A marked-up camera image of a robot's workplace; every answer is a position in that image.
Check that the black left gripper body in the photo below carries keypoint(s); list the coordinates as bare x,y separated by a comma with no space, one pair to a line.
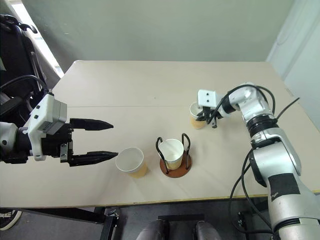
56,143

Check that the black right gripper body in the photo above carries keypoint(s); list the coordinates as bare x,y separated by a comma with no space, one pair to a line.
212,112

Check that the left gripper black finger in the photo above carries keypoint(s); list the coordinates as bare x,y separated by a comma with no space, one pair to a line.
92,157
92,124

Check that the paper cup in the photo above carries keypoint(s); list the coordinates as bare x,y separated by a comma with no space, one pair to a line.
131,161
195,117
172,152

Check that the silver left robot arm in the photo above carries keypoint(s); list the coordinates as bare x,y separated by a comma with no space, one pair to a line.
7,142

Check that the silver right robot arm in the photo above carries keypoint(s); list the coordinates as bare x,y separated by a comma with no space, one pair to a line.
272,155

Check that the black table leg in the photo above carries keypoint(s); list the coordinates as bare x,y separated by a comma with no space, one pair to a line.
110,225

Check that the black and white shoe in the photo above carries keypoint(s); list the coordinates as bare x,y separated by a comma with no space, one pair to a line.
8,218

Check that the dark rounded shape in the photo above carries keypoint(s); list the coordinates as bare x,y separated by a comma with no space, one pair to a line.
153,231
207,231

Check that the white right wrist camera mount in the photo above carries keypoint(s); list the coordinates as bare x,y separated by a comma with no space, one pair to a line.
207,98

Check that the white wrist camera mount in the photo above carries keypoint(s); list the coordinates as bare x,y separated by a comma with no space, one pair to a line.
42,117
207,98

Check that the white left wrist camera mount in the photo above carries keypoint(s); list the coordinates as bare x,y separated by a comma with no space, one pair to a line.
42,117

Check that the black table frame bar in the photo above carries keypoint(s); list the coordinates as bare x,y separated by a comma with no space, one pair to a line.
62,214

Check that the black table bracket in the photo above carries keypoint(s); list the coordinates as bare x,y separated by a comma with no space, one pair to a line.
243,218

